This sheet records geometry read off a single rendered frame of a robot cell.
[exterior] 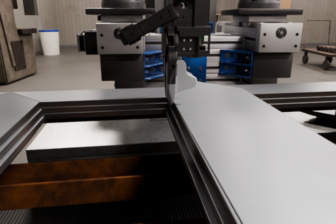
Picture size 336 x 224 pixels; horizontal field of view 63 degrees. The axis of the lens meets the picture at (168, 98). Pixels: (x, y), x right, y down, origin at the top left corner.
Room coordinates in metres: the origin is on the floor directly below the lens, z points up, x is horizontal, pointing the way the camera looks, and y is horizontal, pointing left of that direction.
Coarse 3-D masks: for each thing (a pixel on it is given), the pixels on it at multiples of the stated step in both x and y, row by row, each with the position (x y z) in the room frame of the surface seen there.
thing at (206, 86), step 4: (196, 84) 0.66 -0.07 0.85; (200, 84) 0.66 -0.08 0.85; (204, 84) 0.66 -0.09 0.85; (208, 84) 0.66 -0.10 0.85; (212, 84) 0.66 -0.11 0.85; (216, 84) 0.66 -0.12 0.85; (192, 88) 0.62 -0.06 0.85; (196, 88) 0.62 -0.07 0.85; (200, 88) 0.62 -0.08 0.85; (204, 88) 0.62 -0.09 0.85; (208, 88) 0.62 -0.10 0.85; (212, 88) 0.62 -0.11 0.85; (216, 88) 0.62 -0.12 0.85; (220, 88) 0.62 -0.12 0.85; (224, 88) 0.62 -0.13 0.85; (228, 88) 0.62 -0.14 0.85
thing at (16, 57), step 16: (0, 0) 4.34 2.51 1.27; (16, 0) 5.03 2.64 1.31; (32, 0) 4.92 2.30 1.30; (0, 16) 4.25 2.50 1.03; (0, 32) 4.21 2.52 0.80; (16, 32) 4.63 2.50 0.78; (32, 32) 4.99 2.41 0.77; (0, 48) 4.17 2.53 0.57; (16, 48) 4.54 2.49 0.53; (32, 48) 5.05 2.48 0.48; (0, 64) 4.16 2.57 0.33; (16, 64) 4.47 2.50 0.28; (32, 64) 4.98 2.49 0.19; (0, 80) 4.17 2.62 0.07
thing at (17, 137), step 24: (264, 96) 0.58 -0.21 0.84; (288, 96) 0.59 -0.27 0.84; (312, 96) 0.60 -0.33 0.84; (24, 120) 0.44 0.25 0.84; (168, 120) 0.49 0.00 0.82; (0, 144) 0.35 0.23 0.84; (24, 144) 0.39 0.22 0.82; (192, 144) 0.35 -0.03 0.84; (0, 168) 0.31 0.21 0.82; (192, 168) 0.30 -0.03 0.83; (216, 192) 0.24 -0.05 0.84; (216, 216) 0.21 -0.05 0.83
